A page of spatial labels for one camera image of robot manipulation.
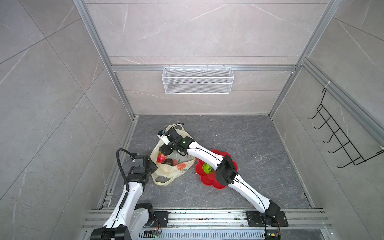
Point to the white wire mesh basket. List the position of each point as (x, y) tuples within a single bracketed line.
[(197, 80)]

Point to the cream plastic shopping bag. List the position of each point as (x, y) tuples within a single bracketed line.
[(166, 174)]

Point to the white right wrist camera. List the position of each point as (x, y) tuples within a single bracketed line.
[(163, 136)]

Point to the red flower-shaped plastic bowl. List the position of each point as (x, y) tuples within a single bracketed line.
[(210, 177)]

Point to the red fake apple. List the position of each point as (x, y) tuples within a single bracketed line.
[(161, 158)]

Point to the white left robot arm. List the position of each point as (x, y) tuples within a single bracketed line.
[(129, 217)]

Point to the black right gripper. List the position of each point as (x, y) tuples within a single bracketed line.
[(164, 150)]

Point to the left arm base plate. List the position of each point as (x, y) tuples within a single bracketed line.
[(160, 218)]

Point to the dark brown fake fruit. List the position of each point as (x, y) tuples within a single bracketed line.
[(169, 162)]

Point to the black wire hook rack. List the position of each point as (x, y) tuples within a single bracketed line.
[(346, 146)]

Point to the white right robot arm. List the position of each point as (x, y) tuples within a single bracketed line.
[(261, 203)]

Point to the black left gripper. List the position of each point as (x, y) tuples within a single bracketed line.
[(152, 166)]

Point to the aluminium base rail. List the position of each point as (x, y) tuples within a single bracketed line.
[(233, 225)]

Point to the green spotted fake fruit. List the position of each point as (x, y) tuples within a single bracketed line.
[(207, 169)]

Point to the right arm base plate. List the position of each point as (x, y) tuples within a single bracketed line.
[(257, 219)]

